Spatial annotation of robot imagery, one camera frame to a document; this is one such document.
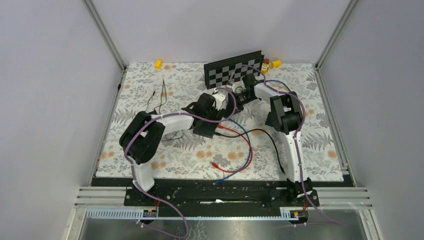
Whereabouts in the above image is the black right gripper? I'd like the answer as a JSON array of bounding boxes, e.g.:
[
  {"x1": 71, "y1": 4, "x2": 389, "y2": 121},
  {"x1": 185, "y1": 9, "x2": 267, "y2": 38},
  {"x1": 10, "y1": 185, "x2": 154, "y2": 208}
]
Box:
[{"x1": 224, "y1": 91, "x2": 258, "y2": 118}]

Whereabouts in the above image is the yellow ethernet cable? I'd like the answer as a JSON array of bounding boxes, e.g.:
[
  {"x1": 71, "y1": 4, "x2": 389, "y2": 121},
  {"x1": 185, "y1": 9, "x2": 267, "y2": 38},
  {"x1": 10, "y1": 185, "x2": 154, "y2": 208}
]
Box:
[{"x1": 268, "y1": 84, "x2": 291, "y2": 93}]

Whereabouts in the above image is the black ethernet cable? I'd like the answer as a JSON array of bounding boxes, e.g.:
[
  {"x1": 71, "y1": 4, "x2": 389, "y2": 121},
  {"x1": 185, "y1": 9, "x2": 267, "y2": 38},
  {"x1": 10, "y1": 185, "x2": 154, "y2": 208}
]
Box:
[{"x1": 214, "y1": 127, "x2": 286, "y2": 174}]

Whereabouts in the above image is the red ethernet cable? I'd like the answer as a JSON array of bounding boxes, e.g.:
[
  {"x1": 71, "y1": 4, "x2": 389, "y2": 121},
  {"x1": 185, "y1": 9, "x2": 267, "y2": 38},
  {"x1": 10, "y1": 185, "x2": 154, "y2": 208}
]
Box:
[{"x1": 211, "y1": 124, "x2": 254, "y2": 174}]

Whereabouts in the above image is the black ribbed network switch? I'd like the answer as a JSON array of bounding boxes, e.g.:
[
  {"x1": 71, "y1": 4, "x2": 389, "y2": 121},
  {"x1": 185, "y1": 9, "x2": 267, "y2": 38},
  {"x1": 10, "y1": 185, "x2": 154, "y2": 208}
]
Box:
[{"x1": 265, "y1": 113, "x2": 273, "y2": 127}]

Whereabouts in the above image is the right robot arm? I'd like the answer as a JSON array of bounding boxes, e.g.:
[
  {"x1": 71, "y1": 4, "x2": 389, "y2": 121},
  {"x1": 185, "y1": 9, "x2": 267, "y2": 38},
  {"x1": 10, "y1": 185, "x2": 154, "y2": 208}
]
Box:
[{"x1": 233, "y1": 73, "x2": 308, "y2": 184}]

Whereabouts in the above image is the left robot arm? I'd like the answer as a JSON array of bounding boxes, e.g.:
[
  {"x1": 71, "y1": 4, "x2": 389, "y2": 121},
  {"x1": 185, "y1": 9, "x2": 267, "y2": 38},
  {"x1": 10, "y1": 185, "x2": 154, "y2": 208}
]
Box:
[{"x1": 119, "y1": 92, "x2": 237, "y2": 206}]

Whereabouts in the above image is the small toy figure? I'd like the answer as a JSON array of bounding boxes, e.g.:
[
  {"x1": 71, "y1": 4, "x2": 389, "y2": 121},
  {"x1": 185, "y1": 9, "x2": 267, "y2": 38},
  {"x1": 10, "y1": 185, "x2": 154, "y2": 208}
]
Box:
[{"x1": 261, "y1": 58, "x2": 270, "y2": 74}]

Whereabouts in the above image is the yellow block right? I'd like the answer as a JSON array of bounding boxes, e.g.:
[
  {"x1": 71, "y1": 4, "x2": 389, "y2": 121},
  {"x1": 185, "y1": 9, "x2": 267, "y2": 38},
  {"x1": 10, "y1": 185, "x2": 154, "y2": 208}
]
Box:
[{"x1": 271, "y1": 60, "x2": 282, "y2": 68}]

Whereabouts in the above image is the yellow block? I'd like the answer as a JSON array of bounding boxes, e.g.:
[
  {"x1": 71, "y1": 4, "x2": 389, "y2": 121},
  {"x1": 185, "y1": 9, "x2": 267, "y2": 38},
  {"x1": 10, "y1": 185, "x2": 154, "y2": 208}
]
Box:
[
  {"x1": 271, "y1": 60, "x2": 282, "y2": 68},
  {"x1": 154, "y1": 59, "x2": 163, "y2": 70}
]

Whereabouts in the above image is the checkerboard calibration board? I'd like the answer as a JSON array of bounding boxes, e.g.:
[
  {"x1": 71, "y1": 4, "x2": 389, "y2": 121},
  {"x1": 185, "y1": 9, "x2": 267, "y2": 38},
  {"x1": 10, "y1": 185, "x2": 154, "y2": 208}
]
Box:
[{"x1": 203, "y1": 50, "x2": 265, "y2": 90}]

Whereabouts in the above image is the floral patterned table mat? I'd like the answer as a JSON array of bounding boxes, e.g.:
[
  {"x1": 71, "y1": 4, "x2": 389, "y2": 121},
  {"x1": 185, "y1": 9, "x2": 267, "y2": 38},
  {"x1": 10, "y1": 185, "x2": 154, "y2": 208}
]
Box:
[{"x1": 95, "y1": 62, "x2": 343, "y2": 182}]

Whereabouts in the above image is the yellow block left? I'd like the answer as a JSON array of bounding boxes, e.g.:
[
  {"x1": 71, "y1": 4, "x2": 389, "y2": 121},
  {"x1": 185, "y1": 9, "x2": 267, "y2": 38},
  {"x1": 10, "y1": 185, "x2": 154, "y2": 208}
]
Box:
[{"x1": 154, "y1": 59, "x2": 163, "y2": 70}]

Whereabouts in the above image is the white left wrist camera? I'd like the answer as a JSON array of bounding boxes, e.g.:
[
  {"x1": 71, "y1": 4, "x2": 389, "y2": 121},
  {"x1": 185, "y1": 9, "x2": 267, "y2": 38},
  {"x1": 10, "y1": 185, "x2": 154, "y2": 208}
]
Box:
[{"x1": 212, "y1": 92, "x2": 229, "y2": 111}]

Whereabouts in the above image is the thin black power cable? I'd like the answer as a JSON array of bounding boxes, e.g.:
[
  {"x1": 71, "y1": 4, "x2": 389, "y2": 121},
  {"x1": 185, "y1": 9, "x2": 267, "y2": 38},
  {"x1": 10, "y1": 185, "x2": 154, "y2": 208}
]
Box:
[{"x1": 144, "y1": 78, "x2": 185, "y2": 142}]

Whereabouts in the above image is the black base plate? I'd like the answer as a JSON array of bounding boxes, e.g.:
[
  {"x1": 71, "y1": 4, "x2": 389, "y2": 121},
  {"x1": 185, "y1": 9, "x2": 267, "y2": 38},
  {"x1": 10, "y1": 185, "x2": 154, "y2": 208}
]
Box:
[{"x1": 78, "y1": 178, "x2": 352, "y2": 218}]

